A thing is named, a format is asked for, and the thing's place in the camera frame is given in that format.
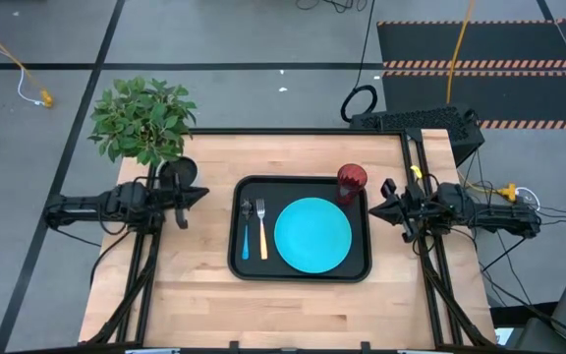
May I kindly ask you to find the black orange-striped floor mat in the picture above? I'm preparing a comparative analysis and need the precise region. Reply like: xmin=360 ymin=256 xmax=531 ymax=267
xmin=375 ymin=18 xmax=566 ymax=132

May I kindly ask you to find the black looped floor cable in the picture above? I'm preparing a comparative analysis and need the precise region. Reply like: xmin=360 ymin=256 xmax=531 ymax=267
xmin=339 ymin=0 xmax=379 ymax=125

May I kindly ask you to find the yellow power plug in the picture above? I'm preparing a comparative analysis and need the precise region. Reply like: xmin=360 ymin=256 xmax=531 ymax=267
xmin=459 ymin=182 xmax=519 ymax=204

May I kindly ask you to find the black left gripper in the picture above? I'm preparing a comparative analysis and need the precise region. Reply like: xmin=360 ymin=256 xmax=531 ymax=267
xmin=156 ymin=172 xmax=211 ymax=231

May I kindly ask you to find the black serving tray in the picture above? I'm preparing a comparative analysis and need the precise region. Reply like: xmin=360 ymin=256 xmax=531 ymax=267
xmin=227 ymin=174 xmax=373 ymax=284

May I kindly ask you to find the orange-handled metal fork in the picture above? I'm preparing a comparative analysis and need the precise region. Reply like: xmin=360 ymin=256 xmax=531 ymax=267
xmin=255 ymin=198 xmax=269 ymax=261

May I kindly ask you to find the blue-handled metal spoon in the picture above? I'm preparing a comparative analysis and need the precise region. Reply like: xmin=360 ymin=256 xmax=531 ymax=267
xmin=240 ymin=198 xmax=255 ymax=261

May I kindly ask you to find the yellow extension cord plug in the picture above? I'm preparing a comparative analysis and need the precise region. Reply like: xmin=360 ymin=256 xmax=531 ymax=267
xmin=0 ymin=16 xmax=55 ymax=109

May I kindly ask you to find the long yellow floor cable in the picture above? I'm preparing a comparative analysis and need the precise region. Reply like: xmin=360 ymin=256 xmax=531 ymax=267
xmin=445 ymin=0 xmax=477 ymax=105

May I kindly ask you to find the black aluminium table frame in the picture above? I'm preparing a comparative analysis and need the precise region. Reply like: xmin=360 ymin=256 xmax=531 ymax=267
xmin=79 ymin=128 xmax=498 ymax=354

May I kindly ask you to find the turquoise round plate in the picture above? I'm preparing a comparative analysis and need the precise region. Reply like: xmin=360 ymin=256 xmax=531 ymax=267
xmin=273 ymin=197 xmax=353 ymax=274

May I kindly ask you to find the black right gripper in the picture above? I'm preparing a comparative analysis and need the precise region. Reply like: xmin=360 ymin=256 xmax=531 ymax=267
xmin=368 ymin=177 xmax=429 ymax=244

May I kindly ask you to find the red plastic cup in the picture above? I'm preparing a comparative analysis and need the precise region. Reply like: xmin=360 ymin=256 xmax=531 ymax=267
xmin=335 ymin=163 xmax=368 ymax=207

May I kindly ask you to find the green leafy potted plant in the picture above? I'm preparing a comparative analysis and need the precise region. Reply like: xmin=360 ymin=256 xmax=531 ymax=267
xmin=87 ymin=76 xmax=199 ymax=189

